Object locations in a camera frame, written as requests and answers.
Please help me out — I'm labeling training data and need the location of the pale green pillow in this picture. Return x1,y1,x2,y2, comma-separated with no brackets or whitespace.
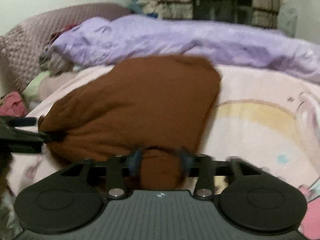
22,70,52,101

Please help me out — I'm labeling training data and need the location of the pale pink pillow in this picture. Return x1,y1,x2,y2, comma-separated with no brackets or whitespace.
39,72,78,96

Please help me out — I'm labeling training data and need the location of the dark window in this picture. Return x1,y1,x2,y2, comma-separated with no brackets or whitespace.
189,0,253,26

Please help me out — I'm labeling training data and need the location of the purple duvet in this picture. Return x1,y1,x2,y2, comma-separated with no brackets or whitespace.
49,14,320,84

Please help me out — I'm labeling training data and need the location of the blue plush toy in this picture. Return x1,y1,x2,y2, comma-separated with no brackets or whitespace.
130,0,163,18

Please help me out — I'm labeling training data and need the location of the dark red cloth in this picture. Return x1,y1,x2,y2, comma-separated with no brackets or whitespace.
50,24,78,41

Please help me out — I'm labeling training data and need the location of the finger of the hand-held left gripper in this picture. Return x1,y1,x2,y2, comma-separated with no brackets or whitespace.
7,117,38,128
0,123,51,154

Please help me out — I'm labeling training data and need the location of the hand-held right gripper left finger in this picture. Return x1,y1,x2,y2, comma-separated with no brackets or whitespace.
60,147,145,199

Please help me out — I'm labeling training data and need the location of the pink cloth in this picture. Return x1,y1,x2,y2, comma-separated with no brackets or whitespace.
0,91,29,117

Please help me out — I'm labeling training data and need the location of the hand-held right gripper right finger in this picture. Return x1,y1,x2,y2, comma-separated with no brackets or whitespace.
178,147,263,200

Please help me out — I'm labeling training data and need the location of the grey clothes pile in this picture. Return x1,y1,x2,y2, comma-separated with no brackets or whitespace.
39,47,74,77

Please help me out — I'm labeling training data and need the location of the mauve quilted headboard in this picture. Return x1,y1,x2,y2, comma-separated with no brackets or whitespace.
0,2,132,93

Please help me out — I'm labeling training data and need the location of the brown garment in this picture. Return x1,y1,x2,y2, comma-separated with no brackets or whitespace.
37,55,222,191

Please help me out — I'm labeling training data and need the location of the pale translucent bag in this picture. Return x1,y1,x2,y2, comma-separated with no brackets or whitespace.
277,4,299,38

